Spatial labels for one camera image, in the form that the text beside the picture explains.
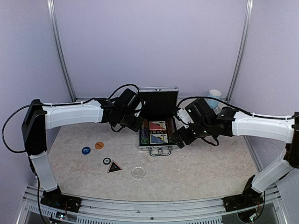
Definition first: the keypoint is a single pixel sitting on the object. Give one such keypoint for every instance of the green chip stack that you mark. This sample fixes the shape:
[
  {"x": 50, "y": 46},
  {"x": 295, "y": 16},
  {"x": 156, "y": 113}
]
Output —
[{"x": 144, "y": 141}]

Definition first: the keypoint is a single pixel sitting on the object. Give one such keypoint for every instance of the red playing card deck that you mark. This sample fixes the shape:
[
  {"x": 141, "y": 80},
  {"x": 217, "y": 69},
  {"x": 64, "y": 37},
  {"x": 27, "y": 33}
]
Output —
[{"x": 157, "y": 125}]

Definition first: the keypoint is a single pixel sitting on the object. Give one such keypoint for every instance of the poker chip row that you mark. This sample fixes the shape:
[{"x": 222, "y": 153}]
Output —
[
  {"x": 170, "y": 126},
  {"x": 145, "y": 129}
]

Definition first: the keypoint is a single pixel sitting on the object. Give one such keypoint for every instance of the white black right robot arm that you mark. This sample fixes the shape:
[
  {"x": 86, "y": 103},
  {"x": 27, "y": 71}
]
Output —
[{"x": 273, "y": 142}]

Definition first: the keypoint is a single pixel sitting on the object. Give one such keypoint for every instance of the clear round plastic lid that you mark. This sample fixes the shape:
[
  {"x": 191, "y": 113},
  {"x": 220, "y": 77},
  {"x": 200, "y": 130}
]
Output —
[{"x": 138, "y": 173}]

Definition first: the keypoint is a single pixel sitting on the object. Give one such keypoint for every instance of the aluminium poker case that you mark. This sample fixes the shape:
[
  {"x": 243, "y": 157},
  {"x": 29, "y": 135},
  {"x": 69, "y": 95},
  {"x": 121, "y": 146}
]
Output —
[{"x": 160, "y": 104}]

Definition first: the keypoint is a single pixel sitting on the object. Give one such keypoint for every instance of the orange round button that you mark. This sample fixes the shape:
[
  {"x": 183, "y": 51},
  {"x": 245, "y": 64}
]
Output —
[{"x": 99, "y": 145}]

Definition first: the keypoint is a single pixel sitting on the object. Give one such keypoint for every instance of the black triangular dealer button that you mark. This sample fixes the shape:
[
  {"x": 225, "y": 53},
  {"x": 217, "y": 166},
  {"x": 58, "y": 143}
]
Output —
[{"x": 114, "y": 167}]

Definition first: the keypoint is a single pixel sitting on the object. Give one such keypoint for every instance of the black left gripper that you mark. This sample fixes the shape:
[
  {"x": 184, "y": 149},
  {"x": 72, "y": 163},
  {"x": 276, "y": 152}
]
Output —
[{"x": 136, "y": 127}]

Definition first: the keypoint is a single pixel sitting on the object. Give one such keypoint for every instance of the right aluminium frame post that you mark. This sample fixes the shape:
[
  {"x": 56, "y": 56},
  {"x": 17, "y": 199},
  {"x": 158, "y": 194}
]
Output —
[{"x": 241, "y": 50}]

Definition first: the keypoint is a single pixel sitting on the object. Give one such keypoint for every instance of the light blue ribbed cup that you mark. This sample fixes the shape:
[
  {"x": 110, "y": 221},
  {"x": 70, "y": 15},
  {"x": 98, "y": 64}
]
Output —
[{"x": 213, "y": 93}]

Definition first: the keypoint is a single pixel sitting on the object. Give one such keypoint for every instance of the blue small blind button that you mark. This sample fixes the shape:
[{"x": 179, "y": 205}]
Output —
[{"x": 86, "y": 150}]

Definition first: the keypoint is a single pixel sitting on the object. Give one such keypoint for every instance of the left poker chip row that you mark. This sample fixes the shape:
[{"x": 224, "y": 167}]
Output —
[{"x": 145, "y": 129}]

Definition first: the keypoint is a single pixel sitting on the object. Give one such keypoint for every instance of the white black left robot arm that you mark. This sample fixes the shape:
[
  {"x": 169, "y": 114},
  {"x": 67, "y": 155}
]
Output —
[{"x": 40, "y": 117}]

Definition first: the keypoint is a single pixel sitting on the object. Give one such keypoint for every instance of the red dice row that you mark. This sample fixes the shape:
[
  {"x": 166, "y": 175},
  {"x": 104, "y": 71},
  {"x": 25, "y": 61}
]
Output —
[{"x": 158, "y": 132}]

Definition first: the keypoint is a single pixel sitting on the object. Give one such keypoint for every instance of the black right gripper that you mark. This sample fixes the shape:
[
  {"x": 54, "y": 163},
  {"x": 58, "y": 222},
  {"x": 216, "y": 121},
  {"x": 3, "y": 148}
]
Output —
[{"x": 179, "y": 141}]

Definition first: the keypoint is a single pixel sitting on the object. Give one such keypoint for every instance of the front aluminium rail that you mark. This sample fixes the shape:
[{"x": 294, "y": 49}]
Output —
[{"x": 104, "y": 211}]

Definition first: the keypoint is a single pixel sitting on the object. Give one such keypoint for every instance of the right poker chip row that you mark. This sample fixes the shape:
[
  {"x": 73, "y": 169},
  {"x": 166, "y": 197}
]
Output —
[{"x": 170, "y": 126}]

